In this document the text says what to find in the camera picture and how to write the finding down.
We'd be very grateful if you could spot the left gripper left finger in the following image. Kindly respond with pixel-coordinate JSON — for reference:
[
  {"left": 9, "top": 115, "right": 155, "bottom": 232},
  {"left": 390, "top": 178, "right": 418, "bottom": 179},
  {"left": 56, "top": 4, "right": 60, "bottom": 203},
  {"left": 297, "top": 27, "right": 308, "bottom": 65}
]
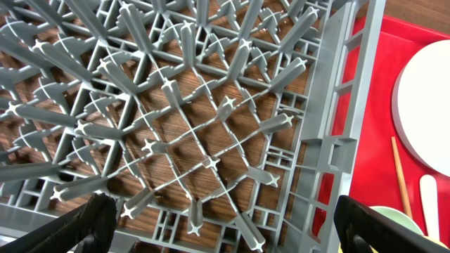
[{"left": 1, "top": 193, "right": 117, "bottom": 253}]

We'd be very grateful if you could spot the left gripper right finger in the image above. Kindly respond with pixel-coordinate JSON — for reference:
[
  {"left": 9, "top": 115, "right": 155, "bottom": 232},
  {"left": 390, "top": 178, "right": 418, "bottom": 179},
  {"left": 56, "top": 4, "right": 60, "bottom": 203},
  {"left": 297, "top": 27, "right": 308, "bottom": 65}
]
[{"left": 333, "top": 195, "right": 449, "bottom": 253}]

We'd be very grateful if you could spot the small light blue saucer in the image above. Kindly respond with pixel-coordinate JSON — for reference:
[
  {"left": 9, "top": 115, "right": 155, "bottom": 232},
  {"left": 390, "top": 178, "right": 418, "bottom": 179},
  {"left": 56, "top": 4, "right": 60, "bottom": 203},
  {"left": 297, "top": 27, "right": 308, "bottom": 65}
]
[{"left": 371, "top": 206, "right": 424, "bottom": 235}]

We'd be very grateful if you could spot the white plastic fork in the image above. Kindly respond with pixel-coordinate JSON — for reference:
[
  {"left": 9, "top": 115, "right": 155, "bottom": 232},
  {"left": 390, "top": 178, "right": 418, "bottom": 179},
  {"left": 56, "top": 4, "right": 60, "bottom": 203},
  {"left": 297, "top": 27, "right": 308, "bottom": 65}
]
[{"left": 419, "top": 174, "right": 440, "bottom": 241}]

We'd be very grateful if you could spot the grey plastic dishwasher rack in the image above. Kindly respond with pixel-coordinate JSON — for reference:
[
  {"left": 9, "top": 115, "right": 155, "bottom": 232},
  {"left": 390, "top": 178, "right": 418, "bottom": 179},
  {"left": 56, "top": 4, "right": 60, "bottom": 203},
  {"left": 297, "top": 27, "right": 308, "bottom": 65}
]
[{"left": 1, "top": 0, "right": 385, "bottom": 252}]

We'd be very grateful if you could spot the red plastic serving tray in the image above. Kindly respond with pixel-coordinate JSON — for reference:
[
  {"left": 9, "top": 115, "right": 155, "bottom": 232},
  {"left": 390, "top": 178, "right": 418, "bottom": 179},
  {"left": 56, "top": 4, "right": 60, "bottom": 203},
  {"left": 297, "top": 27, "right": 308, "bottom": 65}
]
[{"left": 349, "top": 17, "right": 449, "bottom": 244}]

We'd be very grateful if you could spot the wooden chopstick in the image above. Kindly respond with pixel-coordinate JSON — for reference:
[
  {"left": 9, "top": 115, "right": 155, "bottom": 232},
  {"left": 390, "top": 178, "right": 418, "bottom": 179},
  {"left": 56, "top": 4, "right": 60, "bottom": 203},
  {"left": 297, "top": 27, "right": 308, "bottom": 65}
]
[{"left": 390, "top": 136, "right": 413, "bottom": 219}]

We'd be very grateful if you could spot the large light blue plate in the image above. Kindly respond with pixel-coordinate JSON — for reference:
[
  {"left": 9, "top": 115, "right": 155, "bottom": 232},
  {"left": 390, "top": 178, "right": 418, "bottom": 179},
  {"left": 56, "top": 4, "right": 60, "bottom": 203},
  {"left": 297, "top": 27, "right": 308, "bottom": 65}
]
[{"left": 392, "top": 39, "right": 449, "bottom": 176}]

